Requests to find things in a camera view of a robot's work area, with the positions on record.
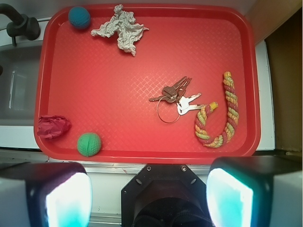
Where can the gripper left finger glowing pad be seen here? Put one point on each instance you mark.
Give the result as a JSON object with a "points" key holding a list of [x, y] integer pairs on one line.
{"points": [[44, 195]]}

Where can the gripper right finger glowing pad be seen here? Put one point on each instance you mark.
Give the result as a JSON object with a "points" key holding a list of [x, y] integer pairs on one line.
{"points": [[256, 191]]}

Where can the crumpled red paper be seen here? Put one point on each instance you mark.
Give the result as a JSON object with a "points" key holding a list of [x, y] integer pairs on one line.
{"points": [[52, 126]]}

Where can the crumpled white paper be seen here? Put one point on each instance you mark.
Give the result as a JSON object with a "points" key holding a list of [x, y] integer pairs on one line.
{"points": [[123, 23]]}

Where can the green textured ball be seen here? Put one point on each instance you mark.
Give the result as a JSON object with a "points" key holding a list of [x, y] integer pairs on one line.
{"points": [[89, 144]]}

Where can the grey sink basin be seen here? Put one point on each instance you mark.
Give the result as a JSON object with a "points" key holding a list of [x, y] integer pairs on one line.
{"points": [[18, 82]]}

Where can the red plastic tray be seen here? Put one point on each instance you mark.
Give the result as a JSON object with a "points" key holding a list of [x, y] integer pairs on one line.
{"points": [[100, 88]]}

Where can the dark metal faucet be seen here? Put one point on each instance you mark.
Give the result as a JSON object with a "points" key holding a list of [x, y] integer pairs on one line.
{"points": [[20, 25]]}

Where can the blue textured ball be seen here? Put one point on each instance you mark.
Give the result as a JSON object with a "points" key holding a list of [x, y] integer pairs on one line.
{"points": [[79, 17]]}

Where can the twisted multicolour rope toy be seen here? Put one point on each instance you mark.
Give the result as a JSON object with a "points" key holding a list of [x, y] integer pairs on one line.
{"points": [[232, 116]]}

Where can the bunch of keys on ring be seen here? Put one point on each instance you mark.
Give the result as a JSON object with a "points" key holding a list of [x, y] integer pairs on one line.
{"points": [[175, 94]]}

